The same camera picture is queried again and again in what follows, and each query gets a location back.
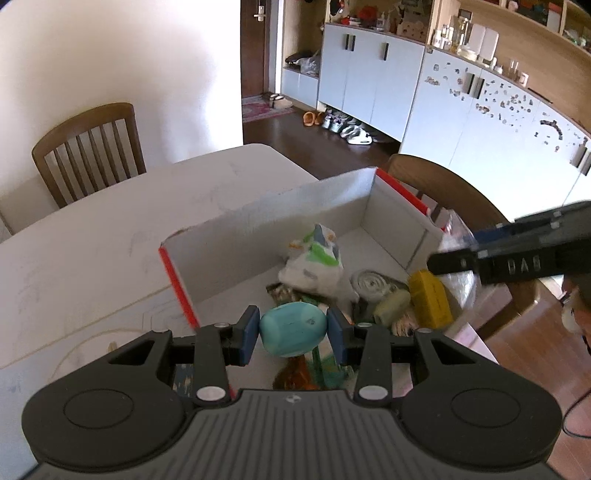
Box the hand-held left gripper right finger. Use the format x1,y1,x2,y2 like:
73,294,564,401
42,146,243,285
325,307,497,407

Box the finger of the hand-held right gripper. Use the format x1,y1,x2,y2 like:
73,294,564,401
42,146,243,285
427,247,485,277
471,222,520,247

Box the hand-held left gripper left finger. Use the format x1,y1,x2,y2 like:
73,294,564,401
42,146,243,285
108,305,260,407

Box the teal egg-shaped toy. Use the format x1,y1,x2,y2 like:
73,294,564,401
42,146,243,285
259,302,328,358

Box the yellow snack packet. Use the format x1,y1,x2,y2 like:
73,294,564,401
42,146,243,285
407,270,455,329

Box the dark printed packet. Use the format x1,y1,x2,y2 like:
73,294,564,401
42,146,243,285
265,282,305,306

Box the olive green packet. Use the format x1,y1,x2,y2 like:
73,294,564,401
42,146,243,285
373,290,411,326

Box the white green wrapper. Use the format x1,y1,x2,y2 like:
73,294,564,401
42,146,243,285
277,224,358,301

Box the red cardboard box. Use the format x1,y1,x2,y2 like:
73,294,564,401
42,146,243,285
158,167,499,402

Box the person's right hand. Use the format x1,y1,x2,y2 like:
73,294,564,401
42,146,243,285
560,276,591,335

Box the wooden slatted chair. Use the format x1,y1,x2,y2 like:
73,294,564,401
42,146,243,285
387,154,543,342
31,102,147,209

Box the dark blue speckled pouch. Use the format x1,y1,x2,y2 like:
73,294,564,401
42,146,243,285
173,362,197,398

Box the row of shoes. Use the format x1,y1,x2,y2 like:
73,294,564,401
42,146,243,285
322,111,374,146

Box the patterned door rug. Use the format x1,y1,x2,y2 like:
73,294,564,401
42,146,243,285
242,99,296,124

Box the beige slippers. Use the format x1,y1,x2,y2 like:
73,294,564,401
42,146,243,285
261,92,294,110

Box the dark wooden door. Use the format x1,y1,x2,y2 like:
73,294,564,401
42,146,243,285
241,0,283,99

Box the black cable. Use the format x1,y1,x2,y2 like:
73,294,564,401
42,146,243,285
561,392,591,438

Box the white wall cabinet unit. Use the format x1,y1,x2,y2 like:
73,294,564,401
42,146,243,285
279,0,591,222

